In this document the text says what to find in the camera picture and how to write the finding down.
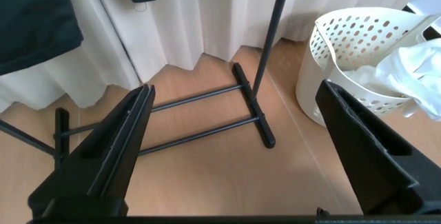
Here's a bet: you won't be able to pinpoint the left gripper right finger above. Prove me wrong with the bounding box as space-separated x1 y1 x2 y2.
315 79 441 217

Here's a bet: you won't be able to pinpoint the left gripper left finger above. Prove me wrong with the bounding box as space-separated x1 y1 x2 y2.
28 83 156 218

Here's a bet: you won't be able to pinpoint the black shorts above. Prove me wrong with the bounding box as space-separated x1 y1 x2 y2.
0 0 172 77

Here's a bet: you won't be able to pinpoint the beige curtain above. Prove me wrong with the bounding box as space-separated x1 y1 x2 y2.
0 0 431 113

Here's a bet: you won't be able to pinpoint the black clothes rack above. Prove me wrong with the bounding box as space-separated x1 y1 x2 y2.
0 0 294 170

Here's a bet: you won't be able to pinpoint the white laundry basket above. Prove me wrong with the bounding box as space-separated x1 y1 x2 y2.
295 6 441 128

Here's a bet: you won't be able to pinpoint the white garment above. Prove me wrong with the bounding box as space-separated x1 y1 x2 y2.
344 37 441 121

